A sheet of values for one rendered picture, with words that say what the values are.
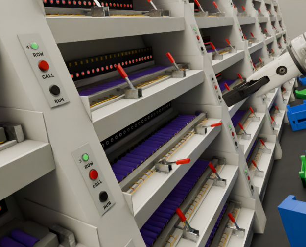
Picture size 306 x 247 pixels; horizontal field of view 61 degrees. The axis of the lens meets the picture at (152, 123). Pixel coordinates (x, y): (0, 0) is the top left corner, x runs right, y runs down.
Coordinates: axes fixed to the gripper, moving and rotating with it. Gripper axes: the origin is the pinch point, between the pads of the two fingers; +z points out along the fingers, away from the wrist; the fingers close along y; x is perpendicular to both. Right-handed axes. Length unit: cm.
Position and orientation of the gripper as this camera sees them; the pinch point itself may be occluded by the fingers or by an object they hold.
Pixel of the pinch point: (233, 95)
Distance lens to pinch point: 66.8
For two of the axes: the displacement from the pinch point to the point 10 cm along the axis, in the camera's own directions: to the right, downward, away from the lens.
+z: -6.9, 4.1, 6.0
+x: -5.2, -8.5, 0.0
